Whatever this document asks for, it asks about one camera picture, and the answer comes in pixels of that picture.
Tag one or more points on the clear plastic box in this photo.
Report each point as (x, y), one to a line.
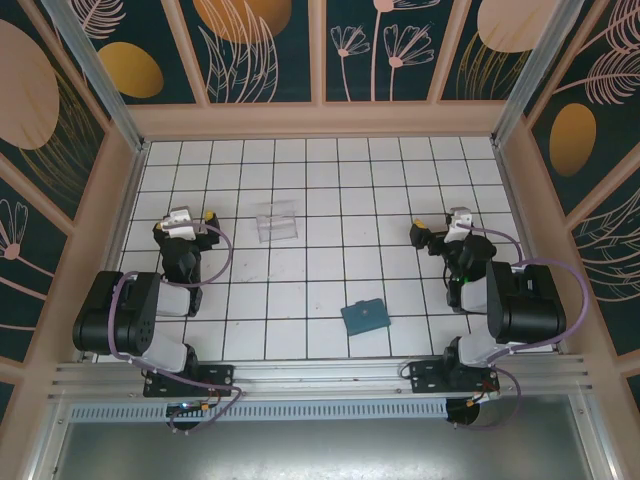
(277, 225)

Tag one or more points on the teal leather card holder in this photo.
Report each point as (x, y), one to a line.
(365, 317)

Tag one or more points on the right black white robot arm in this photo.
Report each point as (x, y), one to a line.
(530, 310)

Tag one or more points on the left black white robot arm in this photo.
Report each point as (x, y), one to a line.
(100, 320)

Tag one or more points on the grey metal sheet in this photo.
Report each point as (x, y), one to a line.
(320, 450)

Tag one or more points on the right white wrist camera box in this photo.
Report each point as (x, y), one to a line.
(460, 220)

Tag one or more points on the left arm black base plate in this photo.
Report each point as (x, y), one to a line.
(220, 380)

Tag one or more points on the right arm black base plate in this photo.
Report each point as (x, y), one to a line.
(425, 380)

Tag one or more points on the aluminium corner post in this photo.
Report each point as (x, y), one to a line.
(102, 75)
(530, 75)

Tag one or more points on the aluminium frame rail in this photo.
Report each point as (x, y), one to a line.
(325, 375)

